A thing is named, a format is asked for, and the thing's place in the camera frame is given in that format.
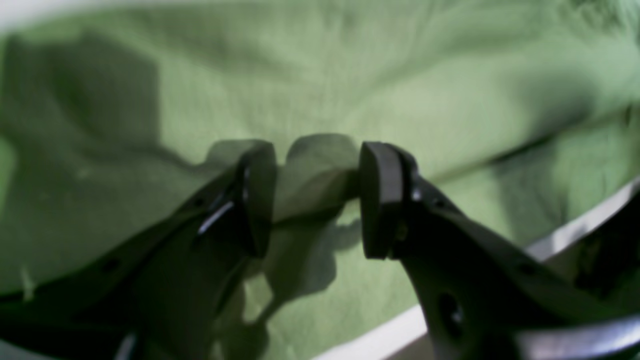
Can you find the green T-shirt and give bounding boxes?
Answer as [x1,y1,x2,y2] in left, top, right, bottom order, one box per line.
[1,0,639,360]

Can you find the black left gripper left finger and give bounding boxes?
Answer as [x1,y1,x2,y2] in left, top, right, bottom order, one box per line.
[1,141,277,360]

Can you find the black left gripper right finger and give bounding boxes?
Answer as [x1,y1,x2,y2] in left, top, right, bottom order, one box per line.
[359,141,639,360]

